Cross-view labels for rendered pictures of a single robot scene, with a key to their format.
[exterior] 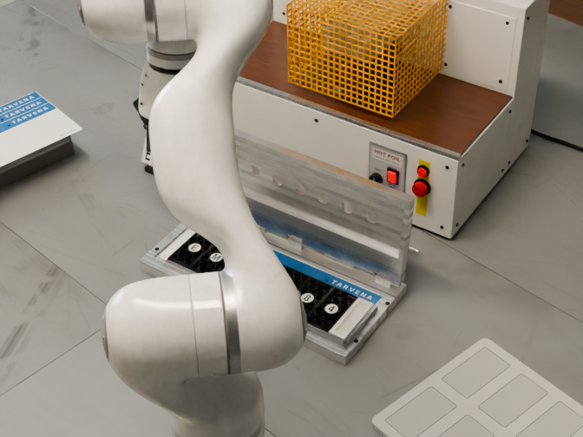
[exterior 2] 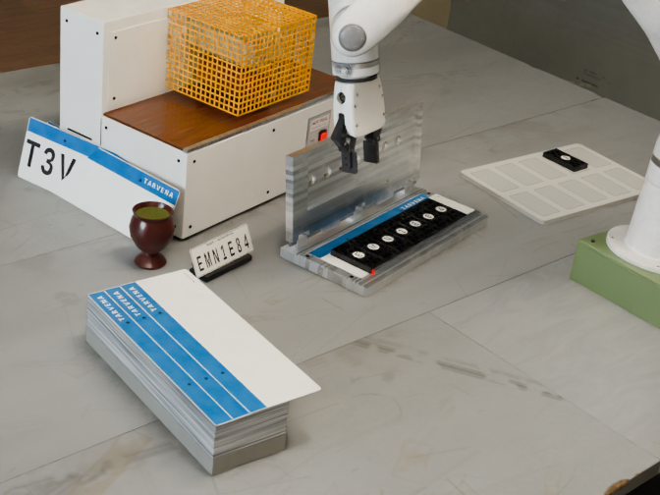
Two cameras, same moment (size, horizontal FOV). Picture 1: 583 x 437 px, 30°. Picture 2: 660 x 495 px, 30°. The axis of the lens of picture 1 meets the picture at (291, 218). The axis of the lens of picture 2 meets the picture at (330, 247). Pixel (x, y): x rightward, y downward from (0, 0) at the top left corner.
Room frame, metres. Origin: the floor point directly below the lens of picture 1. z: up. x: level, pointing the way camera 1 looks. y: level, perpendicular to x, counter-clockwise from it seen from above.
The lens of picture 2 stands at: (1.57, 2.25, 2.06)
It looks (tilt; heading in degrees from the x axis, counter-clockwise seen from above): 28 degrees down; 269
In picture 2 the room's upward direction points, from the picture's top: 7 degrees clockwise
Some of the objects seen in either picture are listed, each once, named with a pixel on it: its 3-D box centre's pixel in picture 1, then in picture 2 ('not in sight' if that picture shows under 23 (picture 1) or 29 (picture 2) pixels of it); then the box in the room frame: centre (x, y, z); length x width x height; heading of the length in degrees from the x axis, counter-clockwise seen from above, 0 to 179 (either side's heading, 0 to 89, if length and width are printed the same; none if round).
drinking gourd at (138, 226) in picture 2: not in sight; (151, 236); (1.87, 0.24, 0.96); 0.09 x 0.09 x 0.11
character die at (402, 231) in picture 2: not in sight; (401, 233); (1.40, 0.06, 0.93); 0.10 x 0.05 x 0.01; 145
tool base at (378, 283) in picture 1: (271, 273); (388, 232); (1.43, 0.04, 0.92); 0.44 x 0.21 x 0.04; 55
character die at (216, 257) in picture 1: (216, 259); (372, 248); (1.46, 0.14, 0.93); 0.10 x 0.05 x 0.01; 145
